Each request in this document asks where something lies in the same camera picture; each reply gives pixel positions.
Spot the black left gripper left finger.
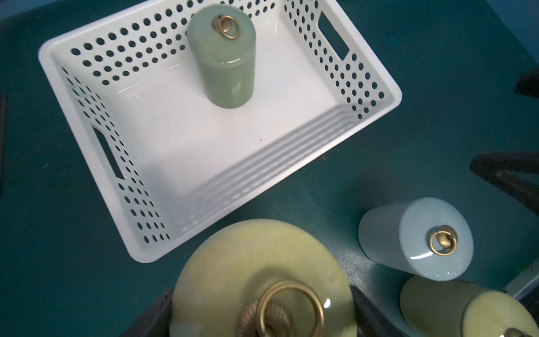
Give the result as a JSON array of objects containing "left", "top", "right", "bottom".
[{"left": 119, "top": 288, "right": 174, "bottom": 337}]

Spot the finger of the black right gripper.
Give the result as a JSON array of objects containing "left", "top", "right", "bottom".
[
  {"left": 470, "top": 152, "right": 538, "bottom": 216},
  {"left": 514, "top": 69, "right": 539, "bottom": 99}
]

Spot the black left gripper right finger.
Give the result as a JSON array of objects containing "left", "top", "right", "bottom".
[{"left": 350, "top": 286, "right": 404, "bottom": 337}]

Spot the yellow tea canister front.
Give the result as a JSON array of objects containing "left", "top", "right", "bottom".
[{"left": 400, "top": 276, "right": 538, "bottom": 336}]

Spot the yellow tea canister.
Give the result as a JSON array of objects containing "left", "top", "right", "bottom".
[
  {"left": 169, "top": 219, "right": 357, "bottom": 336},
  {"left": 400, "top": 276, "right": 538, "bottom": 336}
]

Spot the grey-blue tea canister back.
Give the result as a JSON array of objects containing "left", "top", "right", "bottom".
[{"left": 358, "top": 197, "right": 474, "bottom": 282}]

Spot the yellow tea canister back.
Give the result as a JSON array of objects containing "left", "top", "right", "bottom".
[{"left": 169, "top": 219, "right": 357, "bottom": 336}]

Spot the white perforated plastic basket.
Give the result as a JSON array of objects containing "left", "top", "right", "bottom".
[{"left": 39, "top": 1, "right": 402, "bottom": 263}]

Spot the green tea canister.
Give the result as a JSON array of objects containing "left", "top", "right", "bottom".
[{"left": 187, "top": 4, "right": 256, "bottom": 109}]

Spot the aluminium front rail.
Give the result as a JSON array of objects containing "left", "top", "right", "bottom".
[{"left": 503, "top": 258, "right": 538, "bottom": 300}]

